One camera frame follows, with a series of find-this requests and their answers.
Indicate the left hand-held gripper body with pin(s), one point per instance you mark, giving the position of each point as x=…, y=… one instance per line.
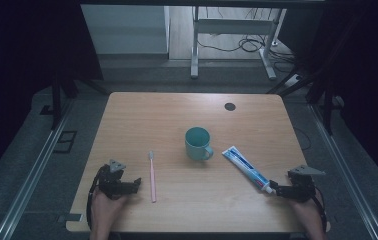
x=112, y=185

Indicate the metal floor rail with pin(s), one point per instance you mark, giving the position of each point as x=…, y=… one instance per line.
x=343, y=173
x=27, y=186

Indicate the blue white toothpaste tube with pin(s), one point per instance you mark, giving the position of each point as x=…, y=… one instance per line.
x=245, y=166

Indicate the pink toothbrush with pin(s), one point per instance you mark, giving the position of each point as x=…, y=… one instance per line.
x=152, y=176

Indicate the black metal stand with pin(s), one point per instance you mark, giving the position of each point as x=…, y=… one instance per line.
x=327, y=100
x=56, y=100

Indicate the white partition panel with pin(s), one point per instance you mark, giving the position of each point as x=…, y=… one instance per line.
x=123, y=30

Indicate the person's left hand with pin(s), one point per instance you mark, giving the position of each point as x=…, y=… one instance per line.
x=105, y=210

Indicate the dark curtain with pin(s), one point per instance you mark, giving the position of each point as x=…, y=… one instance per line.
x=370, y=66
x=17, y=66

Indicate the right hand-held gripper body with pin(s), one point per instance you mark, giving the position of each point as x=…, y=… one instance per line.
x=302, y=186

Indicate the person's right hand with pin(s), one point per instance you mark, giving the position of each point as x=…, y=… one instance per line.
x=307, y=213

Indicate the teal mug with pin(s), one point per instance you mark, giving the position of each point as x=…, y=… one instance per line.
x=197, y=144

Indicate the white desk frame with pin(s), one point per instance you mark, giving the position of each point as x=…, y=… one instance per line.
x=233, y=26

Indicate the black table grommet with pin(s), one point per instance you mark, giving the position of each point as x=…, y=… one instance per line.
x=230, y=106

